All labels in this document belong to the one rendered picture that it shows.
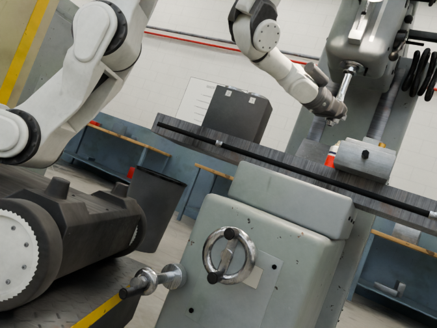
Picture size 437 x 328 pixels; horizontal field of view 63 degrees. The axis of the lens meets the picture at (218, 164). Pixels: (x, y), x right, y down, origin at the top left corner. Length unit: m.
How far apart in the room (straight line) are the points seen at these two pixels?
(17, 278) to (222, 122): 0.90
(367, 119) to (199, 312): 1.13
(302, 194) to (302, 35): 5.50
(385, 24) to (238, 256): 0.91
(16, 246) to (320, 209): 0.71
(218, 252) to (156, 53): 6.81
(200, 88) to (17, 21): 4.65
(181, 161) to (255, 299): 5.56
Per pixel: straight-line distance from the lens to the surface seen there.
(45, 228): 0.71
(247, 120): 1.35
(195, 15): 7.39
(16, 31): 2.31
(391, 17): 1.35
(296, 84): 1.04
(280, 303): 0.85
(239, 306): 0.88
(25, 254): 0.74
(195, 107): 6.51
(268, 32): 0.91
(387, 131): 1.67
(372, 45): 1.30
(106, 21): 0.96
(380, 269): 5.45
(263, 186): 1.04
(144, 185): 2.90
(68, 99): 0.98
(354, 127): 1.68
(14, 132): 0.98
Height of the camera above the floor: 0.76
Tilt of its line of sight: 2 degrees up
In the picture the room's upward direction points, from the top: 21 degrees clockwise
